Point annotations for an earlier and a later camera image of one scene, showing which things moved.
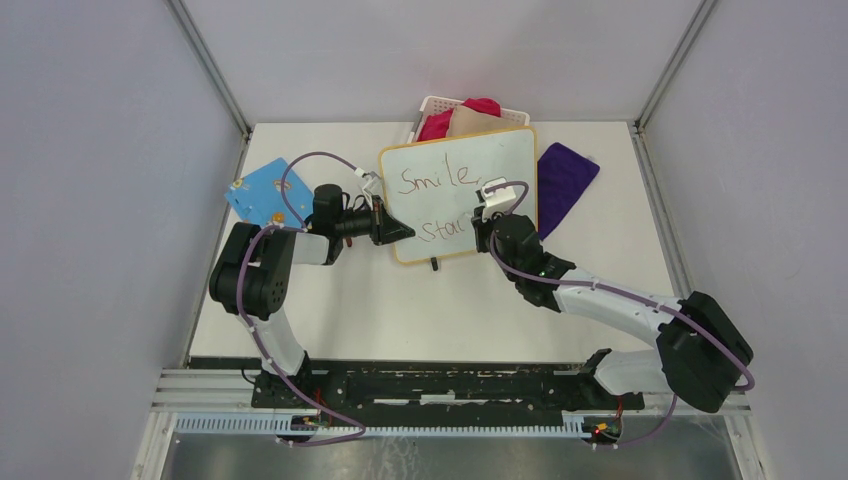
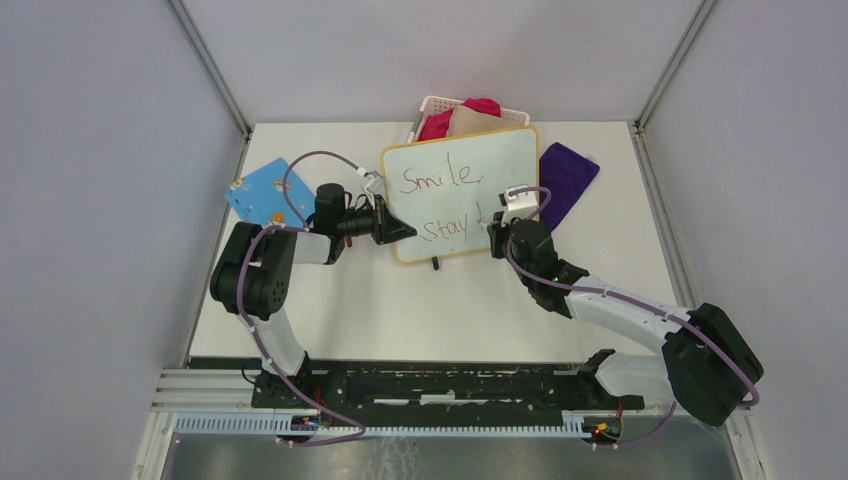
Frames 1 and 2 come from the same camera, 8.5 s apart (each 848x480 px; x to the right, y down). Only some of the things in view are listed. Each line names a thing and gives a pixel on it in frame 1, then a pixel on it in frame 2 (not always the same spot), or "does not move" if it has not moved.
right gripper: [481, 227] to [498, 230]
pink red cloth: [437, 125] does not move
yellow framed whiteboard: [432, 186] does not move
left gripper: [384, 229] does not move
